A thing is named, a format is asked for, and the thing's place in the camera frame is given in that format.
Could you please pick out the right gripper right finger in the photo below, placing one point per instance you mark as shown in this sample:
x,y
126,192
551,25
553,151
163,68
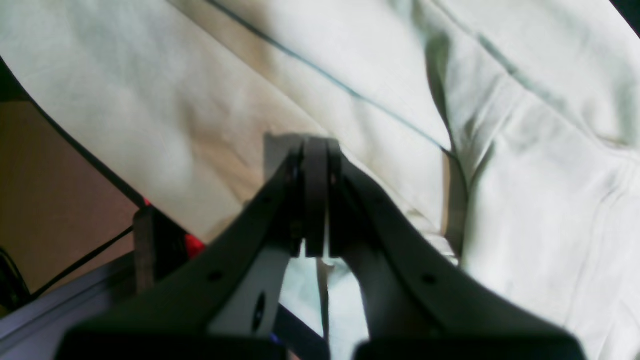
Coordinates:
x,y
418,305

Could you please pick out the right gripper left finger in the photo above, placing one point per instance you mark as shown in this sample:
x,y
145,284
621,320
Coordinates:
x,y
224,304

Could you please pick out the red black clamp top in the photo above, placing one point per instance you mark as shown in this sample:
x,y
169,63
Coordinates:
x,y
160,246

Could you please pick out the light green T-shirt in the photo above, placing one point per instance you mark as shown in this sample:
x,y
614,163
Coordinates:
x,y
507,131

